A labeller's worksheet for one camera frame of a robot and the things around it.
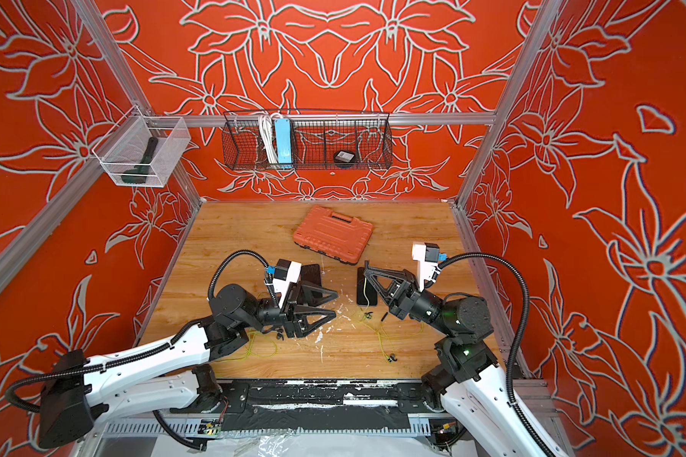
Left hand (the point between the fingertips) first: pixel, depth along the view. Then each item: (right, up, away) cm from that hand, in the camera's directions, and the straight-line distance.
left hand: (333, 307), depth 54 cm
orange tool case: (+1, +12, +48) cm, 50 cm away
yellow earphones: (+10, -12, +33) cm, 37 cm away
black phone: (+8, -5, +37) cm, 38 cm away
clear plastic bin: (-63, +41, +36) cm, 83 cm away
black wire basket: (-11, +47, +44) cm, 65 cm away
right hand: (+6, +6, -1) cm, 9 cm away
